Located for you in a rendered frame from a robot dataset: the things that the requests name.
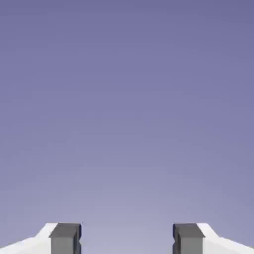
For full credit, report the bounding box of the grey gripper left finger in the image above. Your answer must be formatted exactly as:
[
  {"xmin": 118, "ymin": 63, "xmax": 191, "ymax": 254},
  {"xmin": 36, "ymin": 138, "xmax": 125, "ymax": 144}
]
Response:
[{"xmin": 0, "ymin": 222, "xmax": 82, "ymax": 254}]

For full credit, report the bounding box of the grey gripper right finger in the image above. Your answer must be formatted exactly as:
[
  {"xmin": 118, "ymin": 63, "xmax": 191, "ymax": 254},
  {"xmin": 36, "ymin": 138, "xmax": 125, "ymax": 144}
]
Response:
[{"xmin": 172, "ymin": 222, "xmax": 254, "ymax": 254}]

